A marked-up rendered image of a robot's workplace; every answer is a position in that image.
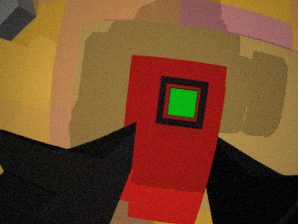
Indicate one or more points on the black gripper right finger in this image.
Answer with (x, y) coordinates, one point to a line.
(243, 191)

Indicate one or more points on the tan panel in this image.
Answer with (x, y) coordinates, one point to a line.
(260, 110)

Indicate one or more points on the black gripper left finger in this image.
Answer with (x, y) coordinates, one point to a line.
(90, 177)

